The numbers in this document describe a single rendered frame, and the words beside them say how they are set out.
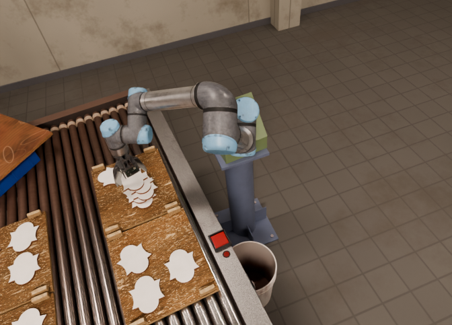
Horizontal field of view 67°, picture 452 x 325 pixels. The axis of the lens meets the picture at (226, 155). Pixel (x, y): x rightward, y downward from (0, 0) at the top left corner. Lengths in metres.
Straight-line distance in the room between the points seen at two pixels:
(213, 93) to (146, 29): 3.34
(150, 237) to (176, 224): 0.12
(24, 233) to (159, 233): 0.60
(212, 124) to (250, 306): 0.68
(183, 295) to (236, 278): 0.21
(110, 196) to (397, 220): 1.97
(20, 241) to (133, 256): 0.52
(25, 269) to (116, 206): 0.42
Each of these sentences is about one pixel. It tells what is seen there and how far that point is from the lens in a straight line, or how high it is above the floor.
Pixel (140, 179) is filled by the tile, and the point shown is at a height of 0.99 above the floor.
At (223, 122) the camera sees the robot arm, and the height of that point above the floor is 1.47.
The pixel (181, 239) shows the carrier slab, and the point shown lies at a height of 0.94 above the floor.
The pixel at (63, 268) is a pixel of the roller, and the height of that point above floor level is 0.92.
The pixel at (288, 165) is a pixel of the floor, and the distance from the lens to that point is 2.92.
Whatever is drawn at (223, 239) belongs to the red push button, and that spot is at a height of 0.93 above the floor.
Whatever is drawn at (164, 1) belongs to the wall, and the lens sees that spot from 4.33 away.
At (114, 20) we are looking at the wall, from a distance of 4.33.
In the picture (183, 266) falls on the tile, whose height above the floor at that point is 0.95.
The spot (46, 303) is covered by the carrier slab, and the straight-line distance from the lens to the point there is 1.56.
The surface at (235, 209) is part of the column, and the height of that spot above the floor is 0.34.
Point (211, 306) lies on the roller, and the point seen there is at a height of 0.92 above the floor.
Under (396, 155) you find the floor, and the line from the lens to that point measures 3.18.
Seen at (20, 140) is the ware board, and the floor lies 1.04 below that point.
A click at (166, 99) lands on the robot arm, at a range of 1.27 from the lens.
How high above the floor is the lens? 2.21
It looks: 47 degrees down
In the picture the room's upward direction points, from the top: 7 degrees counter-clockwise
